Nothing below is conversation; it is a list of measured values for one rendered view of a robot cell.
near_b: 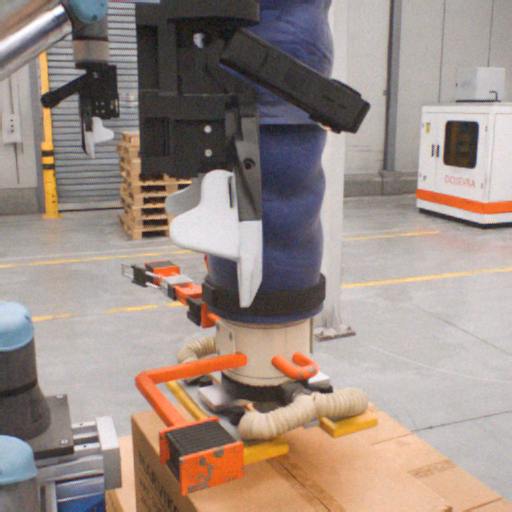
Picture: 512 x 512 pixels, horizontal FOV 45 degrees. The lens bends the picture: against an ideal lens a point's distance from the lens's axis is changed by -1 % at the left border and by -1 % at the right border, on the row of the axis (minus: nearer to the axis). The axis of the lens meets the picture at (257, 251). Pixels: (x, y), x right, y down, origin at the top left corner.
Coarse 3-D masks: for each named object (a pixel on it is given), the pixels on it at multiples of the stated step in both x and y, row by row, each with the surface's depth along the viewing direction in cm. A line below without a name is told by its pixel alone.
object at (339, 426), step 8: (328, 384) 119; (312, 392) 122; (320, 392) 118; (328, 392) 117; (336, 392) 123; (336, 416) 112; (344, 416) 112; (352, 416) 113; (360, 416) 113; (368, 416) 113; (376, 416) 113; (320, 424) 112; (328, 424) 110; (336, 424) 110; (344, 424) 110; (352, 424) 111; (360, 424) 111; (368, 424) 112; (376, 424) 113; (328, 432) 110; (336, 432) 109; (344, 432) 110; (352, 432) 111
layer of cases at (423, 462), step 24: (360, 432) 211; (384, 432) 211; (408, 432) 211; (408, 456) 197; (432, 456) 196; (432, 480) 184; (456, 480) 184; (120, 504) 173; (456, 504) 172; (480, 504) 172; (504, 504) 172
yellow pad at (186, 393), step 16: (176, 384) 127; (192, 384) 125; (208, 384) 121; (192, 400) 119; (192, 416) 116; (208, 416) 113; (224, 416) 112; (240, 416) 109; (256, 448) 102; (272, 448) 103; (288, 448) 105
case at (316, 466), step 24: (144, 432) 133; (288, 432) 133; (312, 432) 133; (144, 456) 135; (288, 456) 124; (312, 456) 124; (336, 456) 124; (360, 456) 124; (384, 456) 124; (144, 480) 137; (168, 480) 121; (240, 480) 116; (264, 480) 116; (288, 480) 116; (312, 480) 116; (336, 480) 116; (360, 480) 116; (384, 480) 116; (408, 480) 116; (144, 504) 139; (168, 504) 123; (192, 504) 110; (216, 504) 109; (240, 504) 109; (264, 504) 109; (288, 504) 109; (312, 504) 109; (336, 504) 109; (360, 504) 109; (384, 504) 109; (408, 504) 109; (432, 504) 109
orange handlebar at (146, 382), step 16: (176, 288) 152; (192, 288) 150; (160, 368) 105; (176, 368) 105; (192, 368) 106; (208, 368) 107; (224, 368) 109; (288, 368) 106; (304, 368) 105; (144, 384) 99; (160, 400) 93; (160, 416) 91; (176, 416) 88
